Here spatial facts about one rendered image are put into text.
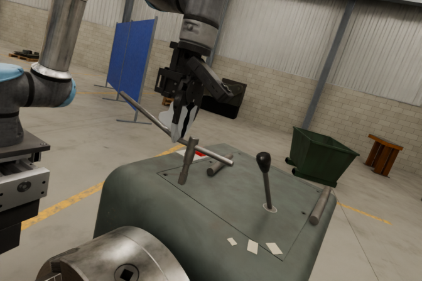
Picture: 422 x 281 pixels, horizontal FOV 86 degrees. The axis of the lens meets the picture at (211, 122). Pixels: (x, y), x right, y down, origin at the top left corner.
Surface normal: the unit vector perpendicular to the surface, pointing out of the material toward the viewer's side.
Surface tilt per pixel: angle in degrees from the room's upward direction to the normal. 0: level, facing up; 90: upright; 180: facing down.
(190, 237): 42
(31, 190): 90
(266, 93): 90
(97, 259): 11
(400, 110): 90
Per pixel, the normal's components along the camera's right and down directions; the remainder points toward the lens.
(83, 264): 0.07, -0.99
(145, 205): -0.31, -0.53
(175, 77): -0.42, 0.07
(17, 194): 0.86, 0.33
